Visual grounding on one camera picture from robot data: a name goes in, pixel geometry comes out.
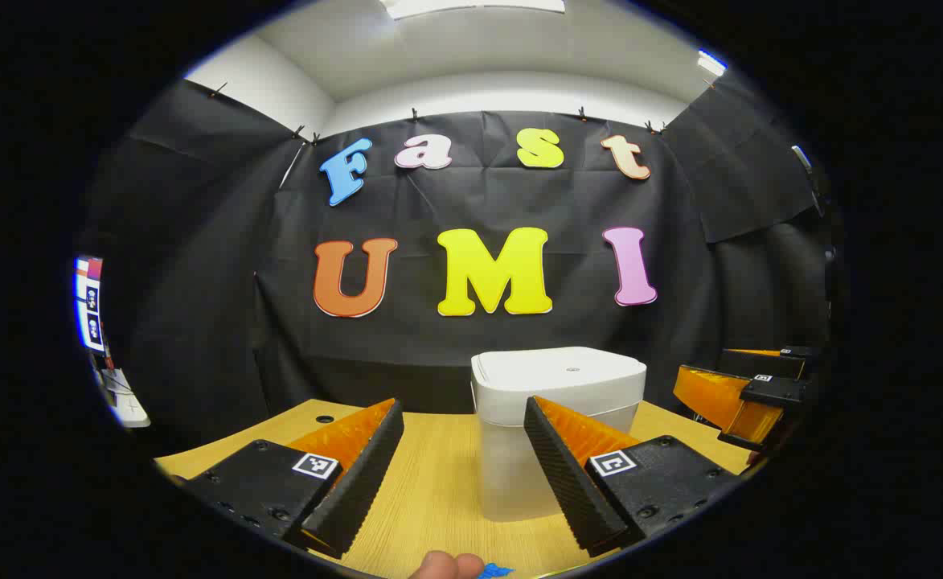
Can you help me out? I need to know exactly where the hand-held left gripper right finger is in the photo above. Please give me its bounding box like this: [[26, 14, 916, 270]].
[[524, 396, 739, 556]]

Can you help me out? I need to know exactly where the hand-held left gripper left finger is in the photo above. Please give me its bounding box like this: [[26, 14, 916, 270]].
[[184, 398, 404, 559]]

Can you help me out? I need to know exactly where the white desktop garbage bin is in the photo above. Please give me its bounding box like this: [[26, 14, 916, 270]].
[[471, 347, 647, 524]]

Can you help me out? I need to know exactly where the wooden desktop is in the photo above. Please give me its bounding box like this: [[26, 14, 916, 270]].
[[154, 398, 753, 579]]

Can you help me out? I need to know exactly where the white side table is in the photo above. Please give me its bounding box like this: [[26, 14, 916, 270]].
[[100, 368, 152, 429]]

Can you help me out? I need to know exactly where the black backdrop cloth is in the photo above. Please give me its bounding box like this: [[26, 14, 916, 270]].
[[77, 68, 842, 451]]

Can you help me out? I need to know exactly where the computer monitor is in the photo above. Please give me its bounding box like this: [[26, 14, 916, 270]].
[[75, 256, 106, 353]]

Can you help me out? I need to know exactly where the long ceiling light panel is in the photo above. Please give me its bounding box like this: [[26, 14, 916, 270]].
[[381, 0, 567, 20]]

